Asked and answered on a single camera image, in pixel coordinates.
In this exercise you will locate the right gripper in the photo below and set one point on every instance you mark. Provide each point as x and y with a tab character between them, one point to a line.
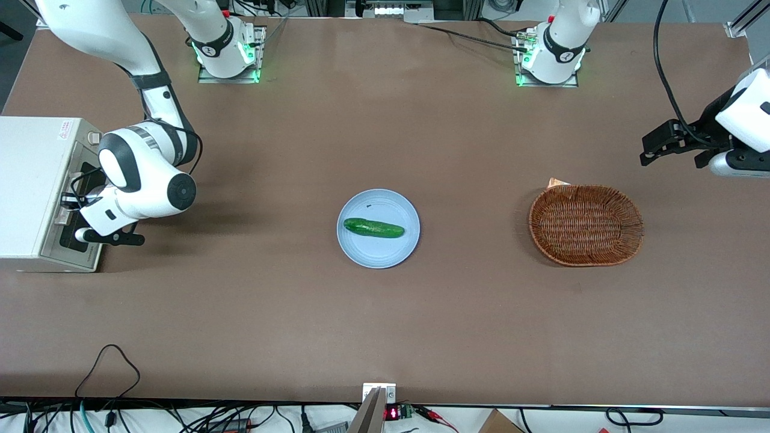
80	196

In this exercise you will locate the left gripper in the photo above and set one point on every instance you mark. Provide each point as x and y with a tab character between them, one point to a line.
706	128

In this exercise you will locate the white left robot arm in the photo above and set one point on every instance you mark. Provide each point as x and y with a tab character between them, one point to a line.
562	36

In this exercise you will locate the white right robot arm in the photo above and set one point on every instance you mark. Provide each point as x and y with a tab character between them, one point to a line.
144	174

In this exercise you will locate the white toaster oven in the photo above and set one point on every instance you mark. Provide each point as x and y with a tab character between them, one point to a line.
27	192

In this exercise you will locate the beige oven knob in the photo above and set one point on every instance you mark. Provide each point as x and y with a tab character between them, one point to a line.
93	138

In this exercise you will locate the red white warning sticker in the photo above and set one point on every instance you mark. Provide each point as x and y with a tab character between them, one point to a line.
64	129

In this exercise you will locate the brown wicker basket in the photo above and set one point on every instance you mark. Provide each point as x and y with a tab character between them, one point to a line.
586	225

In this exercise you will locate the beige paper tag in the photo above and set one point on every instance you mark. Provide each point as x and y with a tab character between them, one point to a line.
557	182

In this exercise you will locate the black power adapter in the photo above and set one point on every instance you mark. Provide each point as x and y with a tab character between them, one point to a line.
231	426

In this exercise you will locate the green cucumber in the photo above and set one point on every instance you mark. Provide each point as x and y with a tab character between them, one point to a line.
373	228

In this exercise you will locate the light blue plate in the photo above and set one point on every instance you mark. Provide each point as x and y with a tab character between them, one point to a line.
378	246

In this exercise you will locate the brown cardboard box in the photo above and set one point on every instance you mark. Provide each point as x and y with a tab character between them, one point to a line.
499	424

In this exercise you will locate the grey power strip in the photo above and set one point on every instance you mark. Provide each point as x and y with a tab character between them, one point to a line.
331	428

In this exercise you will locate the red clip leads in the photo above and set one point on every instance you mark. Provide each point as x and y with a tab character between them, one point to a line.
436	416

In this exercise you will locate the green circuit board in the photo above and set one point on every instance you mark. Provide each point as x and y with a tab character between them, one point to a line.
406	411

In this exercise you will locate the red digit display module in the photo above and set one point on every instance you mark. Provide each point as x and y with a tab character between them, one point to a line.
391	413

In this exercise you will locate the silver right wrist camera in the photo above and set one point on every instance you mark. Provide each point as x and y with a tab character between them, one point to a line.
117	239

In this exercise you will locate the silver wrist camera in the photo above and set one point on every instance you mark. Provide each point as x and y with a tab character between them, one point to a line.
740	164
117	239

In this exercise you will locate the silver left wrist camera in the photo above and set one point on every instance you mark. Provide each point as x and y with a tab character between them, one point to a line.
740	164

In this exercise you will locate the aluminium frame profile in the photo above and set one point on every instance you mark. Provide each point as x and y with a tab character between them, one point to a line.
746	18

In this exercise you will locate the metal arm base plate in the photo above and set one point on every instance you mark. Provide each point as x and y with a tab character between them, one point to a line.
520	60
260	54

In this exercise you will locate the aluminium camera mount bar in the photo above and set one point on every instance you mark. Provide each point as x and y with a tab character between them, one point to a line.
368	415

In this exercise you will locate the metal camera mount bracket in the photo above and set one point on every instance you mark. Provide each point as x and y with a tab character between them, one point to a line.
388	394

